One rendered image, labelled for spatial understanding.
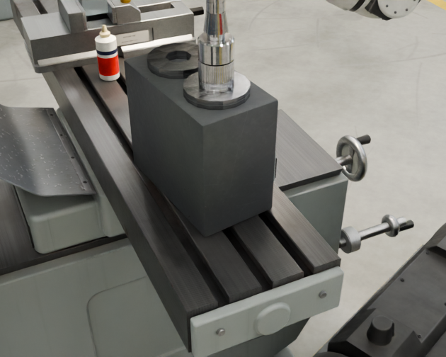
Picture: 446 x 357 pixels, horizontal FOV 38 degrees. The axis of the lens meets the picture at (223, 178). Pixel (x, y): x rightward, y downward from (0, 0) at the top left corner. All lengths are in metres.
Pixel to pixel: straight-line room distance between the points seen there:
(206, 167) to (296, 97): 2.36
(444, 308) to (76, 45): 0.91
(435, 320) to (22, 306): 0.79
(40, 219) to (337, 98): 2.24
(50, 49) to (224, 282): 0.70
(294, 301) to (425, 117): 2.33
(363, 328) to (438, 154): 1.71
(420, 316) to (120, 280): 0.59
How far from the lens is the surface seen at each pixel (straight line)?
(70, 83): 1.33
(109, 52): 1.30
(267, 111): 0.87
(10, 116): 1.35
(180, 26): 1.44
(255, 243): 0.92
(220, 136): 0.84
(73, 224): 1.20
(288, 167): 1.41
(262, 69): 3.44
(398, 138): 2.97
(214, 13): 0.82
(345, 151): 1.64
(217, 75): 0.85
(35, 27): 1.42
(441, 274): 1.46
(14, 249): 1.26
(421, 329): 1.34
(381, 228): 1.61
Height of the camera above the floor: 1.57
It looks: 37 degrees down
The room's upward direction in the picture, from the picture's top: straight up
